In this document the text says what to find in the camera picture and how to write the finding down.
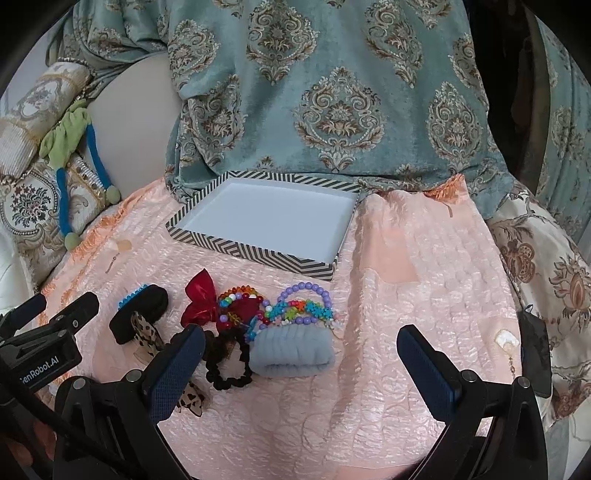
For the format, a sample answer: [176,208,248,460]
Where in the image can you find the brown scrunchie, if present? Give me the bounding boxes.
[202,330,242,366]

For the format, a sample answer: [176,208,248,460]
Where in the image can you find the orange bead bracelet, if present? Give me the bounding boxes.
[218,285,266,308]

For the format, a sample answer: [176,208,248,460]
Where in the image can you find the colourful flower bracelet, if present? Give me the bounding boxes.
[270,299,345,335]

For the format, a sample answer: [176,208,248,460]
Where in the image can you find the white shell earring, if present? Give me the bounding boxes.
[495,331,522,378]

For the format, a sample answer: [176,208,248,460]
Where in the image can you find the cream floral blanket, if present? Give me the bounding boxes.
[485,182,591,432]

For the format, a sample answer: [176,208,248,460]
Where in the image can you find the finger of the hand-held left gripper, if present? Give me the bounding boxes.
[0,293,48,341]
[18,291,101,344]

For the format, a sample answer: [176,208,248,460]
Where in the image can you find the teal patterned blanket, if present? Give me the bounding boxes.
[60,0,515,220]

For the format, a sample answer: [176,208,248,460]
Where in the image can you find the small gold earring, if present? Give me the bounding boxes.
[105,241,131,274]

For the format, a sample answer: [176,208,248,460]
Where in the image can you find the cream pillow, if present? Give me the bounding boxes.
[87,59,186,197]

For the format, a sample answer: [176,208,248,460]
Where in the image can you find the light blue scrunchie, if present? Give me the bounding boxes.
[248,322,335,379]

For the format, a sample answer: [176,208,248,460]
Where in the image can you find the black oval hair clip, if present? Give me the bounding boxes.
[109,285,170,346]

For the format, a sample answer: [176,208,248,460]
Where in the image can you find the pastel multicolour bead bracelet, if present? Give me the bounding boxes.
[218,298,278,343]

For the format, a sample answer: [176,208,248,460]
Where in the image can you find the black scrunchie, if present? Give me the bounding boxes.
[205,332,254,391]

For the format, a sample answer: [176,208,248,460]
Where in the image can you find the floral embroidered cushion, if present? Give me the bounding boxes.
[0,154,122,283]

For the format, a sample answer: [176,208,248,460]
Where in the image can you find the green and blue plush toy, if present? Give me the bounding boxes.
[39,99,122,253]

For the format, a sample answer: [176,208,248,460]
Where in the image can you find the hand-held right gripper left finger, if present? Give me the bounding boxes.
[53,323,206,480]

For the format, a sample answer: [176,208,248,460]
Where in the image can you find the purple bead bracelet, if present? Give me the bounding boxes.
[276,281,334,326]

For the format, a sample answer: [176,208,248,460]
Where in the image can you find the blue bead bracelet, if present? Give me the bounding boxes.
[117,285,149,311]

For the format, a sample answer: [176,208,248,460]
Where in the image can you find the red hair bow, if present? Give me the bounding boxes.
[180,271,265,332]

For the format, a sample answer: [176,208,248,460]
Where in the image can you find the leopard print hair bow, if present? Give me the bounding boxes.
[130,311,209,418]

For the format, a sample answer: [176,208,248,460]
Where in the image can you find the gold patterned bolster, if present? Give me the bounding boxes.
[0,62,94,178]

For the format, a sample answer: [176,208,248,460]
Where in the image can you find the pink quilted bedspread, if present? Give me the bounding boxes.
[36,174,548,480]

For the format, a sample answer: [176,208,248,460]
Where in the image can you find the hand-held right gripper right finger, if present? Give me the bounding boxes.
[397,324,550,480]

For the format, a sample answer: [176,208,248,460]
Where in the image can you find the striped shallow cardboard box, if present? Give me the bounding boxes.
[165,169,362,283]

